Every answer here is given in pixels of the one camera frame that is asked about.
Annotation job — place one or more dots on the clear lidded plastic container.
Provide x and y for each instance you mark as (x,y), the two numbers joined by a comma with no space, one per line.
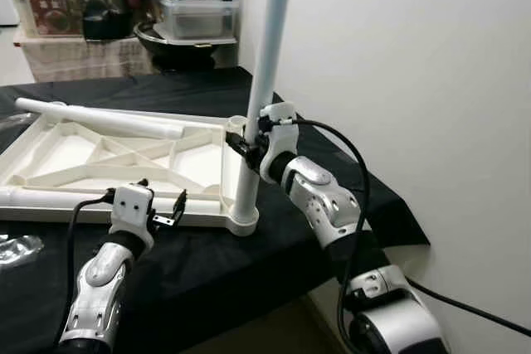
(199,18)

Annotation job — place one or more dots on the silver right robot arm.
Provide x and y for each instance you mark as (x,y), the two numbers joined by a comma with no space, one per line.
(323,196)

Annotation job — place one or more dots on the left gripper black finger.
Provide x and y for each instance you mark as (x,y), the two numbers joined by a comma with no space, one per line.
(143,183)
(179,203)

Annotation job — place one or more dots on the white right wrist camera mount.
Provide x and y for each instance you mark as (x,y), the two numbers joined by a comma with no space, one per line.
(282,134)

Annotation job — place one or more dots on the white plastic table leg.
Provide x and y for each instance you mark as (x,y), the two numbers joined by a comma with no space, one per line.
(270,55)
(199,119)
(50,197)
(99,118)

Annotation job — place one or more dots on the black tablecloth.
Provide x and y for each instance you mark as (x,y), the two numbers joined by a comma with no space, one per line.
(249,271)

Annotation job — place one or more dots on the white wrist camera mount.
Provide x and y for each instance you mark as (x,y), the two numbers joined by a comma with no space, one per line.
(282,134)
(133,209)

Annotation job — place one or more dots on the beige patterned cloth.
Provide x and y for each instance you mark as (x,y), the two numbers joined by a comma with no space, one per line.
(75,60)

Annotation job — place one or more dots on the crumpled clear tape piece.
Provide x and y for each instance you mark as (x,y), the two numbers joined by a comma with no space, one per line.
(18,252)

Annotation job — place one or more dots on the white plastic table top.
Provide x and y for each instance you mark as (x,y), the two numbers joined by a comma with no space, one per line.
(199,163)

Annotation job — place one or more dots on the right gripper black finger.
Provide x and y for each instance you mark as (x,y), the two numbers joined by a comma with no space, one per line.
(240,149)
(264,124)

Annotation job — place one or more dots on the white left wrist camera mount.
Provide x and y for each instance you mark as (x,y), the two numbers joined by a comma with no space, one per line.
(133,209)

